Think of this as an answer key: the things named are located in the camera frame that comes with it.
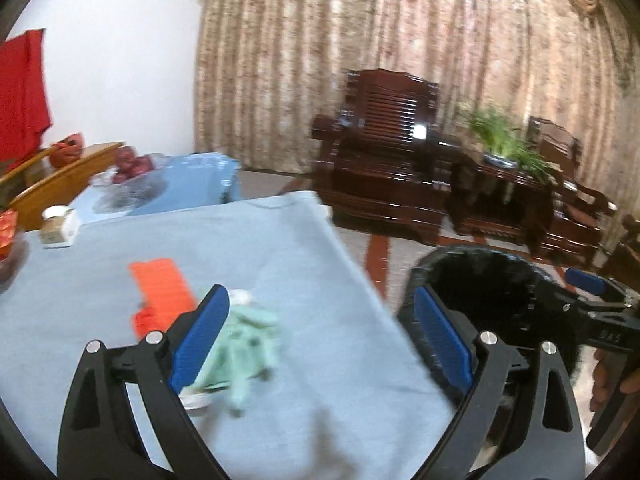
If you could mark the red cloth cover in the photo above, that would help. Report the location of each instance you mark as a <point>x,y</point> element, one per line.
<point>24,108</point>

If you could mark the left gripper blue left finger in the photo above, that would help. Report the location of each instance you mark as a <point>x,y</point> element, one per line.
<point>193,335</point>

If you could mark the red gift packet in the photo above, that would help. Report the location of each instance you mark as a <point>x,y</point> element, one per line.
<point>11,244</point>

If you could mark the green potted plant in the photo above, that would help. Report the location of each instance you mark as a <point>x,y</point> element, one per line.
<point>501,140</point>

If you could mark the dark red fruits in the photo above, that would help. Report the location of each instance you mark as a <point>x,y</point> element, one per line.
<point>130,165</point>

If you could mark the small white tissue box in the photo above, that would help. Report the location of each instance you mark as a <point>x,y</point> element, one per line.
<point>60,226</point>

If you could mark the wooden tv cabinet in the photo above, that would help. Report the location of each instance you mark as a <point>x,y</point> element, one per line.
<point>32,187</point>

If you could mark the dark wooden sofa edge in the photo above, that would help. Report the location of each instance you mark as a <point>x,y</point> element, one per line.
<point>623,265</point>

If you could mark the beige patterned curtain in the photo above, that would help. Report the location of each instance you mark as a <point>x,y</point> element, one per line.
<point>265,68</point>

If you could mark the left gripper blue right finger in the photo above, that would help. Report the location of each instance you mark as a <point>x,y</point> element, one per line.
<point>454,354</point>

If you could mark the black trash bin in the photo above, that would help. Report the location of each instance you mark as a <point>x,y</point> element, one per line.
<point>495,291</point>

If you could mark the blue cloth covered stool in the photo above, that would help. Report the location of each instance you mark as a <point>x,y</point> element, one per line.
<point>188,181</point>

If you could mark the green rubber glove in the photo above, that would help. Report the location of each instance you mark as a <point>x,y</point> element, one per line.
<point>267,345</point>

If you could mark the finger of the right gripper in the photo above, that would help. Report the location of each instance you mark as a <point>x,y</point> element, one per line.
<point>550,298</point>
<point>586,281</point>

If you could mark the dark wooden side table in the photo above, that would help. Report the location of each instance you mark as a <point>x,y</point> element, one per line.
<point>491,201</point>

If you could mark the dark wooden armchair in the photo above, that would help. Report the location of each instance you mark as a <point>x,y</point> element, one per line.
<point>382,157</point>
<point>563,220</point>

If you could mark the person's right hand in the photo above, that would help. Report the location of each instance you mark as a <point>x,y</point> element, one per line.
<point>602,386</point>

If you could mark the glass fruit bowl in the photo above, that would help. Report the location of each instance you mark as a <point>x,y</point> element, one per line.
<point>131,193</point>

